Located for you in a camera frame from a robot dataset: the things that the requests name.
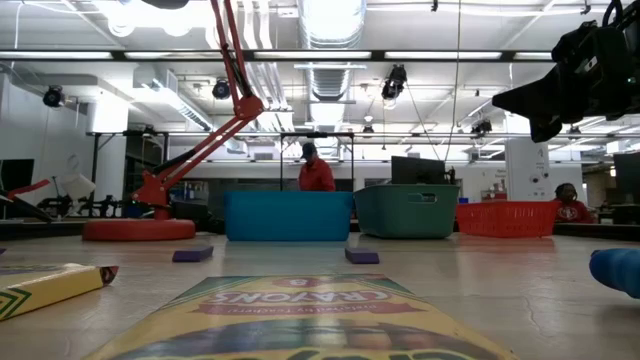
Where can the black table edge rail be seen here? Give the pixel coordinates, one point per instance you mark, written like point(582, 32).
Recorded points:
point(40, 229)

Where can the dark computer monitor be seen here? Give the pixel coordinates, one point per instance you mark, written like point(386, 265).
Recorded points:
point(15, 175)
point(417, 170)
point(627, 175)

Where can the white pillar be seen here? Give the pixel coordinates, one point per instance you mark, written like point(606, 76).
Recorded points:
point(527, 170)

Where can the black overhead rig beam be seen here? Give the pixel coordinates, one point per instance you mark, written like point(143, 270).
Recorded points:
point(117, 55)

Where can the green plastic bin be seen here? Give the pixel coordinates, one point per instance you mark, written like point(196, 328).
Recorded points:
point(400, 215)

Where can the yellow green crayon box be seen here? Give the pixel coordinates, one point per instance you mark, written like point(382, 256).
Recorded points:
point(300, 320)
point(45, 290)

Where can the black metal frame stand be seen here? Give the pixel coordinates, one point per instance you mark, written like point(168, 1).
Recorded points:
point(316, 135)

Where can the blue stapler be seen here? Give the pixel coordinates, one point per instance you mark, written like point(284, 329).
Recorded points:
point(617, 272)

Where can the blue plastic bin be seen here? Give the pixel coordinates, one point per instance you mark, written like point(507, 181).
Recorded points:
point(287, 215)

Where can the red slotted plastic basket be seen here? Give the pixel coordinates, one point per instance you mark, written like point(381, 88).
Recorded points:
point(505, 220)

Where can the person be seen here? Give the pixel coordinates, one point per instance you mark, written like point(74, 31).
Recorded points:
point(316, 175)
point(572, 210)

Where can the red desk lamp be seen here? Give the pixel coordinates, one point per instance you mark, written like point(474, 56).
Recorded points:
point(140, 230)

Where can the silver ventilation duct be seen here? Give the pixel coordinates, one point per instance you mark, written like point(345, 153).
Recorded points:
point(330, 30)

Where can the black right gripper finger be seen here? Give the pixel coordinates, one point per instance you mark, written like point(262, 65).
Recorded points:
point(546, 130)
point(535, 97)

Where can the red lamp with white head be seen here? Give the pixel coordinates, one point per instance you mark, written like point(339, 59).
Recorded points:
point(77, 186)

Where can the black ceiling spotlight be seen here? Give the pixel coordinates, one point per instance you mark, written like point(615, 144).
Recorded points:
point(481, 126)
point(53, 96)
point(395, 80)
point(221, 89)

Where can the black metal shelf frame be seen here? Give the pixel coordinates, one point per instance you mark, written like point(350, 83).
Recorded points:
point(95, 170)

